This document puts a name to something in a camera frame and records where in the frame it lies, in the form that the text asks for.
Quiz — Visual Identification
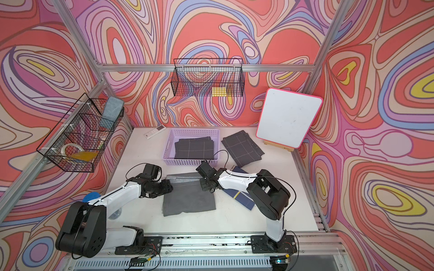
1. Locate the black wire basket wall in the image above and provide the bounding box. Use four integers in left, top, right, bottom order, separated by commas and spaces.
37, 94, 124, 173
171, 58, 245, 97

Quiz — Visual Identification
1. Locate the black wire basket back wall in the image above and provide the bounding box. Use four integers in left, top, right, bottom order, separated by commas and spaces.
171, 58, 245, 97

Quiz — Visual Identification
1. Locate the dark grey pillowcase at back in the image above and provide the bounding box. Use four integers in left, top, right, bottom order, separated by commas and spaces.
222, 130, 264, 168

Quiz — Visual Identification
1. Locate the wooden whiteboard stand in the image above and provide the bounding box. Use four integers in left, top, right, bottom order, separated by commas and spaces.
263, 140, 295, 152

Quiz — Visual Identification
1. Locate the white tape roll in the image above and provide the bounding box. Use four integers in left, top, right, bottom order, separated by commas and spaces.
61, 143, 84, 157

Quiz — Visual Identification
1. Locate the purple plastic basket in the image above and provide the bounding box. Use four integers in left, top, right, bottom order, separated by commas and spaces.
163, 128, 220, 166

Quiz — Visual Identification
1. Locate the grey sponge block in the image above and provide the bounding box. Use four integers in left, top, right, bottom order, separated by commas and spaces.
101, 97, 124, 126

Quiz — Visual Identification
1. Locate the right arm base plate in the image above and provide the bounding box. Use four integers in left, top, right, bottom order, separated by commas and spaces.
249, 235, 298, 255

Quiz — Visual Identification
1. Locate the aluminium front rail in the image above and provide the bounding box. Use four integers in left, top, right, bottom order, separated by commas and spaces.
57, 231, 355, 271

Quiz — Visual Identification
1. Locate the blue-lidded clear jar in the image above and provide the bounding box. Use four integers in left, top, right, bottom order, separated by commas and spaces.
82, 192, 122, 220

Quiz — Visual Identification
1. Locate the plain grey pillowcase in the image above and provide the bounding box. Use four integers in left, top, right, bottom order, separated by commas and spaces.
162, 172, 216, 217

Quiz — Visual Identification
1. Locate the white remote control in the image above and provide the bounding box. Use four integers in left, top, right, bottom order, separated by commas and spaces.
145, 125, 166, 140

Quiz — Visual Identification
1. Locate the pink-framed whiteboard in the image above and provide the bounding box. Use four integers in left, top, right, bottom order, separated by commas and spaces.
256, 88, 323, 149

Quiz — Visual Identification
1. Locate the black wire basket left wall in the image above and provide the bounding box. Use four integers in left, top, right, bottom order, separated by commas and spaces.
37, 94, 124, 173

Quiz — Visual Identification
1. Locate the yellow card in basket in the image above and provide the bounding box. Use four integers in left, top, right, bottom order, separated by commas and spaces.
70, 151, 98, 162

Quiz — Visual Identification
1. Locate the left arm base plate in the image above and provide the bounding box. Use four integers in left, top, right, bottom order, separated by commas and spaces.
115, 237, 163, 255

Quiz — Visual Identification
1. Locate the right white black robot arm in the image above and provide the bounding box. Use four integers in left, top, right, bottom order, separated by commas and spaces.
196, 160, 291, 243

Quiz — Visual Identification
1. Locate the green circuit board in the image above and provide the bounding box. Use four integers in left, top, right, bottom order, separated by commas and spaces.
130, 257, 152, 266

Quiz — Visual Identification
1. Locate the navy yellow-striped pillowcase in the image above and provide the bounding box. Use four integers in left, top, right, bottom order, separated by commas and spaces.
219, 171, 256, 211

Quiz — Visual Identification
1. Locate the dark grey checked pillowcase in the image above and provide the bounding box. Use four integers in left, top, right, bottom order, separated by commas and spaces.
175, 137, 215, 160

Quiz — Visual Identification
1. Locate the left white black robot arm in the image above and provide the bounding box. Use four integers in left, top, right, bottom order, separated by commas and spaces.
55, 163, 173, 259

